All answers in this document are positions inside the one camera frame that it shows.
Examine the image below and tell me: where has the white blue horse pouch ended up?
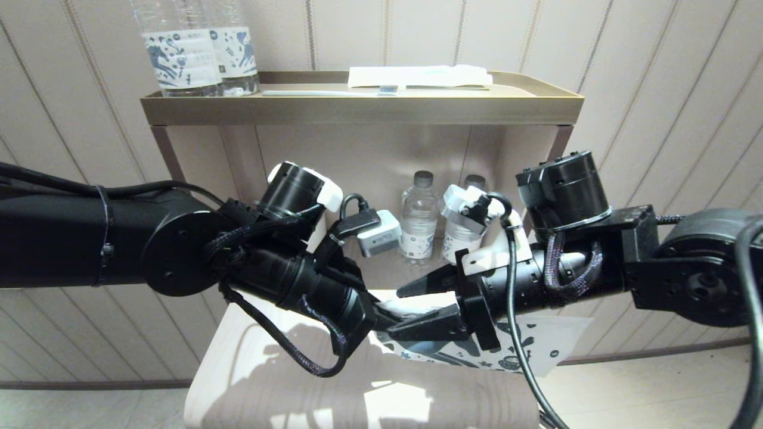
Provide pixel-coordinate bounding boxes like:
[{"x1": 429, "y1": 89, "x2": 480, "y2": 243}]
[{"x1": 373, "y1": 295, "x2": 594, "y2": 378}]

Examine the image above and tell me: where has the small clear water bottle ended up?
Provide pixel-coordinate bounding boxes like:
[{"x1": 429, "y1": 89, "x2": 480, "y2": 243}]
[
  {"x1": 401, "y1": 171, "x2": 441, "y2": 266},
  {"x1": 443, "y1": 175, "x2": 491, "y2": 263}
]

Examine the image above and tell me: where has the white ribbed ceramic mug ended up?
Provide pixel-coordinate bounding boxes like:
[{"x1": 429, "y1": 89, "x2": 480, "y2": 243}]
[{"x1": 308, "y1": 216, "x2": 328, "y2": 254}]

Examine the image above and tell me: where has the beige wooden shelf cabinet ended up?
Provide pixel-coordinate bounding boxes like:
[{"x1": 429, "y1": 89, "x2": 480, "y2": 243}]
[{"x1": 150, "y1": 124, "x2": 574, "y2": 299}]

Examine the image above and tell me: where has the pale blue toothbrush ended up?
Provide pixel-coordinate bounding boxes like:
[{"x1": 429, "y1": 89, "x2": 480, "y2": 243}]
[{"x1": 262, "y1": 85, "x2": 399, "y2": 97}]

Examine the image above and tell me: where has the white blue toothpaste packet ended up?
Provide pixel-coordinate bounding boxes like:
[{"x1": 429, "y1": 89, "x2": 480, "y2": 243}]
[{"x1": 348, "y1": 65, "x2": 493, "y2": 90}]

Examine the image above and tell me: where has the large clear water bottle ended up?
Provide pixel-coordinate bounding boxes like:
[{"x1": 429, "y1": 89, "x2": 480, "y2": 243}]
[
  {"x1": 206, "y1": 0, "x2": 260, "y2": 97},
  {"x1": 130, "y1": 0, "x2": 224, "y2": 98}
]

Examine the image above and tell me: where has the black right camera cable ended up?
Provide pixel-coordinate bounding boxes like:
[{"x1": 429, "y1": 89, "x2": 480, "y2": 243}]
[{"x1": 485, "y1": 191, "x2": 763, "y2": 429}]

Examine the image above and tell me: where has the black camera cable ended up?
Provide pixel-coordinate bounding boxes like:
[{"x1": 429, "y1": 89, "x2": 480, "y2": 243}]
[
  {"x1": 485, "y1": 191, "x2": 763, "y2": 429},
  {"x1": 339, "y1": 193, "x2": 374, "y2": 222}
]

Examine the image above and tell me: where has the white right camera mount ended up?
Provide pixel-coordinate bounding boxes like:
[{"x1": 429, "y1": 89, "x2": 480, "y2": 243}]
[{"x1": 443, "y1": 184, "x2": 535, "y2": 276}]

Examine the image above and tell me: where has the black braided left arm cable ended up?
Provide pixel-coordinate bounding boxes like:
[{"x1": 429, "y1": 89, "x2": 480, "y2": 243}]
[{"x1": 222, "y1": 285, "x2": 350, "y2": 378}]

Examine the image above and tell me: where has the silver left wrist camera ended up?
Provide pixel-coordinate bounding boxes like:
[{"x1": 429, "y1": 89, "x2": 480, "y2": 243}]
[{"x1": 356, "y1": 208, "x2": 402, "y2": 259}]

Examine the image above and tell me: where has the black left camera cable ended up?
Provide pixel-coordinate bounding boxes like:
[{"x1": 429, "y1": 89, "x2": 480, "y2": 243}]
[{"x1": 339, "y1": 193, "x2": 374, "y2": 222}]

